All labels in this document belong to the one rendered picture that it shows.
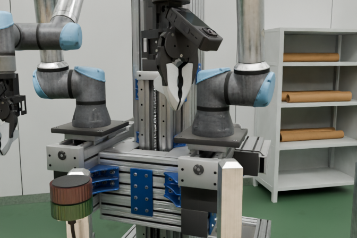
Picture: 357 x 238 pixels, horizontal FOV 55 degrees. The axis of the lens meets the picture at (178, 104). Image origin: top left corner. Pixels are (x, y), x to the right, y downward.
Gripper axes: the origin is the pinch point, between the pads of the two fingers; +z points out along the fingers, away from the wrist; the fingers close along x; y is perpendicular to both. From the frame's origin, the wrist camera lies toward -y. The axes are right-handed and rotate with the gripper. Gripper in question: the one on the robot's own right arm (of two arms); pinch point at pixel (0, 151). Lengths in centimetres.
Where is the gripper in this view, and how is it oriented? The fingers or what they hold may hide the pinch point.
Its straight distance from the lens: 100.9
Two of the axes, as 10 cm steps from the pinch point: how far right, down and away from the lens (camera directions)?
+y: 1.1, -1.4, 9.8
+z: 0.0, 9.9, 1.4
